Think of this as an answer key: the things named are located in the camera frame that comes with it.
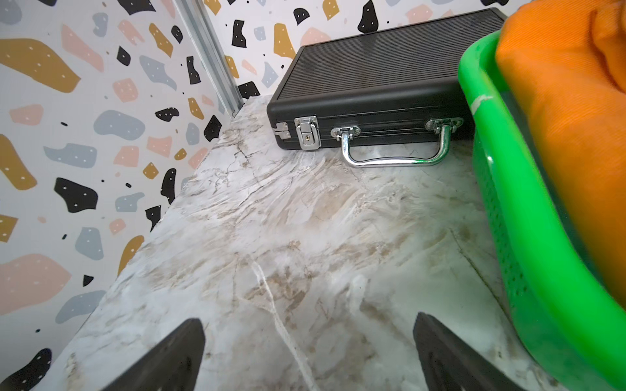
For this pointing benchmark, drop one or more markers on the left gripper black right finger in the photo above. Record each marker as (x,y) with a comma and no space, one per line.
(448,363)

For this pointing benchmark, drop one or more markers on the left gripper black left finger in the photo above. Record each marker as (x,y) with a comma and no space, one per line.
(173,364)

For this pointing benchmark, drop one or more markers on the green plastic basket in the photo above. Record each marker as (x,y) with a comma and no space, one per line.
(560,310)

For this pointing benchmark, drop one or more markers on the aluminium corner post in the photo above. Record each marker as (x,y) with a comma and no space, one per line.
(197,21)

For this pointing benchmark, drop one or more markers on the orange pants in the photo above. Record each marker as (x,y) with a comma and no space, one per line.
(565,64)

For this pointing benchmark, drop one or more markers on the black case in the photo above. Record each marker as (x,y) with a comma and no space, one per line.
(387,99)

